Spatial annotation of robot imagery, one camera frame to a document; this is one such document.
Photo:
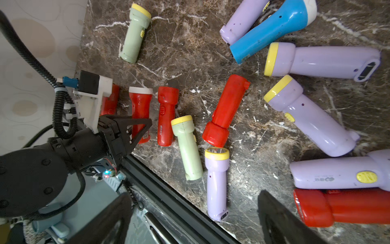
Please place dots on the blue flashlight white rim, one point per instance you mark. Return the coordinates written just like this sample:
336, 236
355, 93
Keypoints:
292, 16

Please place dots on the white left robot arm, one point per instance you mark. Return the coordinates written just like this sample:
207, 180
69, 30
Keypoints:
33, 177

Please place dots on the large red flashlight right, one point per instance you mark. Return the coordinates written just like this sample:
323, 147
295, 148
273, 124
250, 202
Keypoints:
318, 208

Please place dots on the purple flashlight front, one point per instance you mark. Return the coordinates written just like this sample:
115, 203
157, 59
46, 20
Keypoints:
217, 161

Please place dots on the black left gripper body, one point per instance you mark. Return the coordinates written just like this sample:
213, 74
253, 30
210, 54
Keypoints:
117, 137

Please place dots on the purple flashlight yellow button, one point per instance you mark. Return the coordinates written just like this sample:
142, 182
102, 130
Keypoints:
369, 171

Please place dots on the green flashlight yellow rim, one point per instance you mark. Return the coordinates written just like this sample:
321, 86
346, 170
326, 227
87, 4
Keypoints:
183, 128

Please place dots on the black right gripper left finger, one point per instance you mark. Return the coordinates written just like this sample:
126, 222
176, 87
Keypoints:
110, 226

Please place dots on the purple flashlight back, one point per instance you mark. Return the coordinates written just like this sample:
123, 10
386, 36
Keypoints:
242, 20

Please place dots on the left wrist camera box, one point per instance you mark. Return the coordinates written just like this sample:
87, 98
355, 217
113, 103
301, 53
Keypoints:
88, 91

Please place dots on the black front frame rail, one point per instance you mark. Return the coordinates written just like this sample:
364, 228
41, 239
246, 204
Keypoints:
181, 218

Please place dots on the small red flashlight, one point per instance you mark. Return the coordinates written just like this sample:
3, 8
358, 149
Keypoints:
168, 99

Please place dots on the red flashlight white rim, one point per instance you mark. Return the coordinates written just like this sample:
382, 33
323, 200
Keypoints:
140, 98

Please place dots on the purple flashlight middle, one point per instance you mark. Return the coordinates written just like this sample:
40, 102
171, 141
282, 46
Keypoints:
328, 135

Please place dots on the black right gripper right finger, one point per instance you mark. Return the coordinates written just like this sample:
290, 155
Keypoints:
280, 226

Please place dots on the purple flashlight lying sideways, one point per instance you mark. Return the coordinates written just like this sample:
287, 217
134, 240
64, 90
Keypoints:
343, 62

